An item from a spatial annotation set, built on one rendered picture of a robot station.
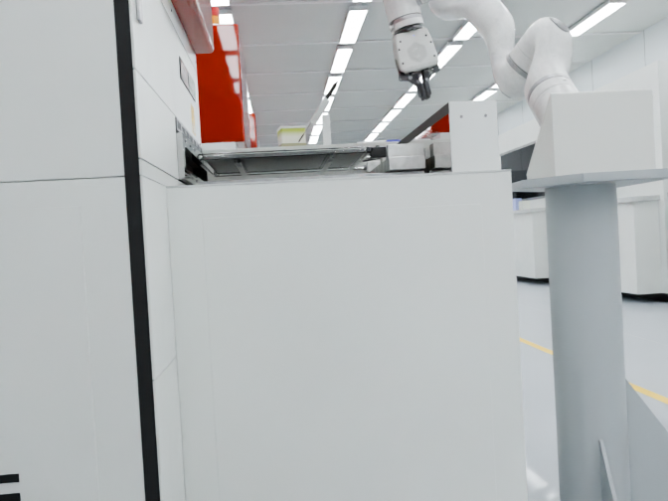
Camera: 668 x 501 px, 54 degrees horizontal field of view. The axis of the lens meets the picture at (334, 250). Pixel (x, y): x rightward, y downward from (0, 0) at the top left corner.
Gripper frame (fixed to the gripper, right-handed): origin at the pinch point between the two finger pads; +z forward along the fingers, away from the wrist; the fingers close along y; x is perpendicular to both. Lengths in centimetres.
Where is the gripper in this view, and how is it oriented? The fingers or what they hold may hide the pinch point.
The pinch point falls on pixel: (423, 91)
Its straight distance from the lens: 172.0
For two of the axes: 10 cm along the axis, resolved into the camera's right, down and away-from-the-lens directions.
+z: 2.6, 9.6, 0.4
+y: 9.6, -2.6, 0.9
